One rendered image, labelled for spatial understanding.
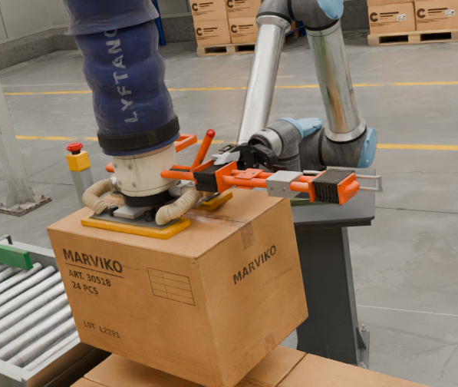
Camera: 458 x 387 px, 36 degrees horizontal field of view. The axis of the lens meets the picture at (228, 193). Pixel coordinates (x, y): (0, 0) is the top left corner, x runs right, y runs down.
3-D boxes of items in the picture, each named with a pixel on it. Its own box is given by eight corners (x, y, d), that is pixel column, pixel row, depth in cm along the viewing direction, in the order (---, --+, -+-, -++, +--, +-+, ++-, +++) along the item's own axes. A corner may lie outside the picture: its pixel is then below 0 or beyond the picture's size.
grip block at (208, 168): (193, 192, 182) (189, 170, 180) (217, 177, 189) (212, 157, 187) (219, 194, 177) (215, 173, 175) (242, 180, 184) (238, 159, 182)
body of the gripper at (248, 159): (221, 176, 192) (246, 160, 201) (246, 178, 187) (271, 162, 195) (216, 149, 189) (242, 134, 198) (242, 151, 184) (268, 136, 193)
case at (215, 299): (80, 342, 220) (45, 226, 206) (166, 282, 248) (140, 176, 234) (226, 394, 182) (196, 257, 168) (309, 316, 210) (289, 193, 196)
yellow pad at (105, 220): (80, 225, 202) (77, 210, 200) (106, 211, 209) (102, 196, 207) (166, 240, 181) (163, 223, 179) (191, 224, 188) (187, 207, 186)
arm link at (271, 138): (284, 159, 198) (278, 127, 195) (274, 165, 195) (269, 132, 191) (258, 157, 204) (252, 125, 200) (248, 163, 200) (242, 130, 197)
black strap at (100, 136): (83, 149, 193) (79, 135, 192) (140, 123, 209) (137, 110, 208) (140, 153, 179) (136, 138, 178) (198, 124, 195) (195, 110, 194)
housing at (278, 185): (267, 196, 169) (264, 180, 168) (282, 186, 174) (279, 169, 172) (291, 200, 165) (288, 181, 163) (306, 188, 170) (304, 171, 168)
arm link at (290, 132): (307, 147, 207) (304, 115, 204) (284, 163, 199) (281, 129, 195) (280, 144, 213) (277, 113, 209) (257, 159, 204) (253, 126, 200)
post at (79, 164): (117, 353, 332) (64, 155, 296) (127, 345, 337) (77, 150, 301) (127, 357, 328) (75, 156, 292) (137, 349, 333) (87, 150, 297)
